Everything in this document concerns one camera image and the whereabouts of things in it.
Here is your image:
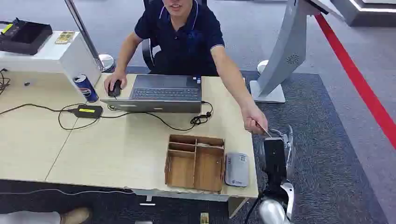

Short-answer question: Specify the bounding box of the person's right hand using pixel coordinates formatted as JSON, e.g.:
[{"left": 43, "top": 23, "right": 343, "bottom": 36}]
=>
[{"left": 103, "top": 70, "right": 128, "bottom": 93}]

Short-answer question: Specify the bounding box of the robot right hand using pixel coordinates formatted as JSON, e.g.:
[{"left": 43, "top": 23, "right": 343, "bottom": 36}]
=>
[{"left": 263, "top": 125, "right": 295, "bottom": 190}]

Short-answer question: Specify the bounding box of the person's left hand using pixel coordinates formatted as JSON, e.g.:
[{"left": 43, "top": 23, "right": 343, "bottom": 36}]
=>
[{"left": 241, "top": 103, "right": 269, "bottom": 135}]

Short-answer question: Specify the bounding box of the black computer mouse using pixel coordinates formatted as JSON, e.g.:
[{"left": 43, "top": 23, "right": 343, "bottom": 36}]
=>
[{"left": 107, "top": 79, "right": 122, "bottom": 98}]

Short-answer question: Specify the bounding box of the thin pale card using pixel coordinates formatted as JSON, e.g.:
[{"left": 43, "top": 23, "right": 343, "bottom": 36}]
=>
[{"left": 256, "top": 121, "right": 273, "bottom": 138}]

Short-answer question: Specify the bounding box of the blue soda can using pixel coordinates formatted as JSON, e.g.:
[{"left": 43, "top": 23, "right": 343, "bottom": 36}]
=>
[{"left": 73, "top": 73, "right": 99, "bottom": 103}]

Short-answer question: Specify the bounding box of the black office chair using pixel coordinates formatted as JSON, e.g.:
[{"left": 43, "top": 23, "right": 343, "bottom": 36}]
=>
[{"left": 141, "top": 0, "right": 163, "bottom": 72}]

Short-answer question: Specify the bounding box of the black power adapter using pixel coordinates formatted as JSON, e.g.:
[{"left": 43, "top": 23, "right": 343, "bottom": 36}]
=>
[{"left": 68, "top": 104, "right": 103, "bottom": 119}]

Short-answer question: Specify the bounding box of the dark grey floor mat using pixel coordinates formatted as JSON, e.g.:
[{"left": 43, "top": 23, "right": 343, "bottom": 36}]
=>
[{"left": 0, "top": 65, "right": 389, "bottom": 224}]

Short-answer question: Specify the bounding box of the white round stand base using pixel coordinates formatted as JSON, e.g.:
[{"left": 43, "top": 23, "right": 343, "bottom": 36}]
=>
[{"left": 256, "top": 59, "right": 270, "bottom": 76}]

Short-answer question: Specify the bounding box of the metal pole with round base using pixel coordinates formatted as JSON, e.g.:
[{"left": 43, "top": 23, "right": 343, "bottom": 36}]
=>
[{"left": 64, "top": 0, "right": 117, "bottom": 74}]

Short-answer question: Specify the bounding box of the grey laptop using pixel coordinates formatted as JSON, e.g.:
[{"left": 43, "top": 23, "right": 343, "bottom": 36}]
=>
[{"left": 100, "top": 74, "right": 203, "bottom": 114}]

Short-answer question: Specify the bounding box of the desk leg panel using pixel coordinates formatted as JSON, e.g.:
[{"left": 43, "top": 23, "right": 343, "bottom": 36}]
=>
[{"left": 228, "top": 196, "right": 250, "bottom": 219}]

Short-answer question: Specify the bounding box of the gold patterned card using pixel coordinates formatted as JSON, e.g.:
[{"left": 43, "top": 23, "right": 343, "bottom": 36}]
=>
[{"left": 55, "top": 31, "right": 76, "bottom": 45}]

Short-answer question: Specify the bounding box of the grey kiosk stand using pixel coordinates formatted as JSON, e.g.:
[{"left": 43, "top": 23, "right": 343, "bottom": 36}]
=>
[{"left": 249, "top": 0, "right": 346, "bottom": 104}]

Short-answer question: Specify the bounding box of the person in dark polo shirt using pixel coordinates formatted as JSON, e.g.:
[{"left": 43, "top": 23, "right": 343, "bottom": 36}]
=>
[{"left": 103, "top": 0, "right": 269, "bottom": 135}]

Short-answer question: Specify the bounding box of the wooden compartment box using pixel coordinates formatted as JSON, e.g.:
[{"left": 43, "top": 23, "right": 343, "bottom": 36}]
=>
[{"left": 164, "top": 133, "right": 226, "bottom": 193}]

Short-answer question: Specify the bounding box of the black desktop device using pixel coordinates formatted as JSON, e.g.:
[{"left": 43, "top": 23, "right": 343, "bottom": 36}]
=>
[{"left": 0, "top": 17, "right": 54, "bottom": 56}]

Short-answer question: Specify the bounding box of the brown shoe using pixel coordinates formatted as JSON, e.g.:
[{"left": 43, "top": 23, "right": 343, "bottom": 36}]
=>
[{"left": 60, "top": 207, "right": 93, "bottom": 224}]

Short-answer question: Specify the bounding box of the grey lit platform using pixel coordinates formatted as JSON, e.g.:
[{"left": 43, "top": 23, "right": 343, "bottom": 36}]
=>
[{"left": 329, "top": 0, "right": 396, "bottom": 28}]

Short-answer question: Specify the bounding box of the person's leg in pale trousers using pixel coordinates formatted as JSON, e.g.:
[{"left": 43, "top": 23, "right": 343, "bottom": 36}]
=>
[{"left": 0, "top": 211, "right": 63, "bottom": 224}]

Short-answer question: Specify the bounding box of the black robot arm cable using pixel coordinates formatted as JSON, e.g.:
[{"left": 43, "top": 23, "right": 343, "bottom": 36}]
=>
[{"left": 244, "top": 193, "right": 264, "bottom": 224}]

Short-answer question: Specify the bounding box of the black laptop charging cable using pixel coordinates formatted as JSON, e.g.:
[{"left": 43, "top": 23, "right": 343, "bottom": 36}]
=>
[{"left": 100, "top": 100, "right": 214, "bottom": 132}]

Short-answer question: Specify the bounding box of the black mains cable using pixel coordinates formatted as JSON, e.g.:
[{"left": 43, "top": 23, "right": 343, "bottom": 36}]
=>
[{"left": 0, "top": 103, "right": 99, "bottom": 131}]

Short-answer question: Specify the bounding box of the black cable bundle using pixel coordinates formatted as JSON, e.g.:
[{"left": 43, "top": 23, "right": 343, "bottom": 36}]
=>
[{"left": 0, "top": 68, "right": 11, "bottom": 97}]

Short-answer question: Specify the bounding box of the thin white cable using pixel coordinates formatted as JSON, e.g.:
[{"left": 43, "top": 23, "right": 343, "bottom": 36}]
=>
[{"left": 0, "top": 188, "right": 136, "bottom": 197}]

